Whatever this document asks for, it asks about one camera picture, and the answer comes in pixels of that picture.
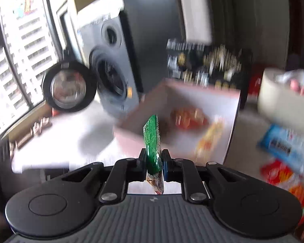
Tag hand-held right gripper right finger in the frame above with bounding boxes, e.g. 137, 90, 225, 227
160, 149, 244, 203

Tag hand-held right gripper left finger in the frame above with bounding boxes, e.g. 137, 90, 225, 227
62, 148, 149, 203

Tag long red green snack packet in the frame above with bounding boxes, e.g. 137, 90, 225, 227
142, 115, 165, 195

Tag pink cardboard box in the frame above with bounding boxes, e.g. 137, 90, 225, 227
113, 78, 241, 166

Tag yellow orange snack packet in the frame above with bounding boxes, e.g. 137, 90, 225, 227
195, 116, 225, 157

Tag grey washing machine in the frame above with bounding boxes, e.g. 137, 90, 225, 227
77, 10, 145, 119

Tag round black framed mirror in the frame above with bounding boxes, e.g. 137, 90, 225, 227
42, 60, 98, 113

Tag large red black-script snack bag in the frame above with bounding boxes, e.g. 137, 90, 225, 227
260, 158, 304, 208

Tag blue snack packet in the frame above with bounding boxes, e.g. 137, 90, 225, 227
257, 124, 304, 176

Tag black patterned snack bag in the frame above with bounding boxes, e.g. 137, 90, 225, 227
166, 38, 252, 102

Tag beige tissue box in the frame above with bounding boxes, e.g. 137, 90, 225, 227
257, 67, 304, 129

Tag white tissue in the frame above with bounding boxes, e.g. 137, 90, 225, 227
275, 69, 304, 89

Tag window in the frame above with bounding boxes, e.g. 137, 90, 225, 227
0, 0, 76, 137

